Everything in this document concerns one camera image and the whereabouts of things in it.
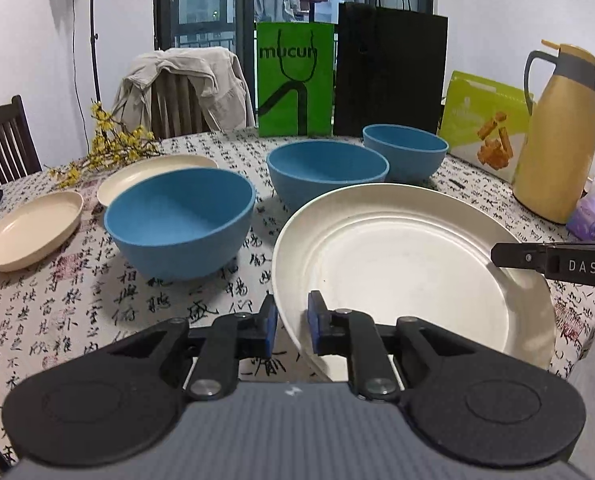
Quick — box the large cream plate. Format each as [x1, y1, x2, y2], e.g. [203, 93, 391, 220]
[271, 183, 555, 380]

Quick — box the small cream plate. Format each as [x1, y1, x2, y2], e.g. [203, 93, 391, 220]
[0, 191, 84, 273]

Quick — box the yellow thermos jug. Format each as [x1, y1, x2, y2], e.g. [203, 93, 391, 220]
[512, 40, 595, 224]

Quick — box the near blue bowl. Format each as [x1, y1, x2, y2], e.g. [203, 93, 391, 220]
[104, 168, 256, 282]

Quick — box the blue bowl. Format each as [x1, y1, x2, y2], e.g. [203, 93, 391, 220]
[104, 168, 256, 282]
[363, 124, 449, 183]
[266, 140, 391, 212]

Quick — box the middle blue bowl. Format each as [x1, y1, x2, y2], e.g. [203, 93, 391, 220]
[266, 140, 391, 212]

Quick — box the green snack box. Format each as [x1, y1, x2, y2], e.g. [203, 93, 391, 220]
[439, 70, 529, 182]

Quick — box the far blue bowl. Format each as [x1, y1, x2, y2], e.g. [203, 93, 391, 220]
[363, 124, 449, 183]

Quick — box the calligraphy print tablecloth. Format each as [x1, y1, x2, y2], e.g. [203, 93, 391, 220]
[0, 129, 595, 463]

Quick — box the yellow flower branch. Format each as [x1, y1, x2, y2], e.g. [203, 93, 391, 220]
[49, 101, 163, 188]

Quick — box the chair with beige jacket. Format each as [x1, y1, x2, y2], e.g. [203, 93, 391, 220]
[151, 70, 209, 140]

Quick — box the beige jacket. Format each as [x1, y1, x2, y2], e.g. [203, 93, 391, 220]
[112, 47, 255, 132]

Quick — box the black paper bag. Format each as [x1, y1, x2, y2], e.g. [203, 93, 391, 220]
[333, 2, 448, 138]

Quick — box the green mucun paper bag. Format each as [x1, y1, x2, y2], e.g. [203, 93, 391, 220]
[256, 22, 334, 138]

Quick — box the dark wooden chair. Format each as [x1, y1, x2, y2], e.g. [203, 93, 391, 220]
[0, 96, 41, 185]

